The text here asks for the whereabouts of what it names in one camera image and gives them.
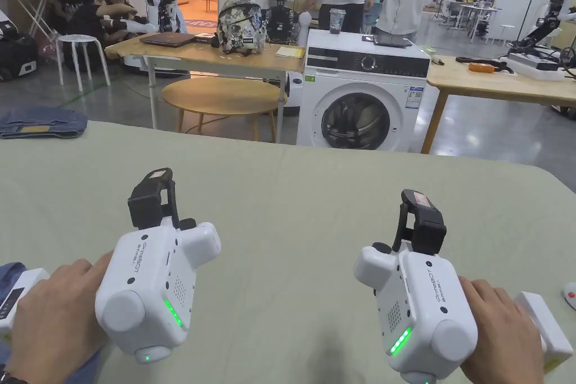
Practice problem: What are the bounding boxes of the white round stool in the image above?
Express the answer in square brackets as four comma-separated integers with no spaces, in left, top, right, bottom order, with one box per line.
[56,35,111,93]

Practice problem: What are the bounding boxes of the white and black robot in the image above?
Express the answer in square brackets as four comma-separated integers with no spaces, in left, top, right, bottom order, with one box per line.
[507,0,576,57]

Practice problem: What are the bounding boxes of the wooden table with tools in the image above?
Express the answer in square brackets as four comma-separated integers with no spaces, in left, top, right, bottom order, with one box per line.
[420,52,576,155]

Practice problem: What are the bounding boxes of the folded blue jeans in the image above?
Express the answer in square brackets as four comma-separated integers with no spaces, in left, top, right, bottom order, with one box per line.
[0,107,89,139]

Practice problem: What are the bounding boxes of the bed with pale green sheet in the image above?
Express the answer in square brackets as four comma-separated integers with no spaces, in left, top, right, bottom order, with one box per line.
[0,119,576,384]

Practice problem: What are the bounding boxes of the wooden table with backpack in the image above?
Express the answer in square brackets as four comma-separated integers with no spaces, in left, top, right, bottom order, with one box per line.
[104,0,308,143]

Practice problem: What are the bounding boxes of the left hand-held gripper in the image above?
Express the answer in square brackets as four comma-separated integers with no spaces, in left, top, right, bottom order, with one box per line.
[94,168,222,365]

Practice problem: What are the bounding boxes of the white humanoid robot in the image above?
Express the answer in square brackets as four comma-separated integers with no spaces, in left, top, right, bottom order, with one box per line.
[145,0,189,35]

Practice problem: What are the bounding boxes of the white box device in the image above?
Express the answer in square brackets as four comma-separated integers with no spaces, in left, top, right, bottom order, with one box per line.
[512,291,575,373]
[0,268,51,344]

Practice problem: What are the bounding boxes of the round wooden low table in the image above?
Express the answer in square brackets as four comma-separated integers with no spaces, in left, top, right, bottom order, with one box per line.
[161,76,289,144]

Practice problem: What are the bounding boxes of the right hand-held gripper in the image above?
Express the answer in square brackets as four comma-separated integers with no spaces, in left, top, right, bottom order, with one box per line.
[353,188,479,384]

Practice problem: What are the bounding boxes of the person's left hand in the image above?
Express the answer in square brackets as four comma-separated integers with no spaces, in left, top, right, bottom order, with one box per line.
[8,251,114,384]

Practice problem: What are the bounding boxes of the black bag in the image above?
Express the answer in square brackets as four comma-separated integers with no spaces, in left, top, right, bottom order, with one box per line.
[0,34,39,83]

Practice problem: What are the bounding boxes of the person's right hand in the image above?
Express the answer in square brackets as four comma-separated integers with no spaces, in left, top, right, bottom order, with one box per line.
[458,275,548,384]

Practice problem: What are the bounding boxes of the white washing machine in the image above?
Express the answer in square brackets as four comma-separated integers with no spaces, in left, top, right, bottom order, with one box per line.
[296,8,432,152]

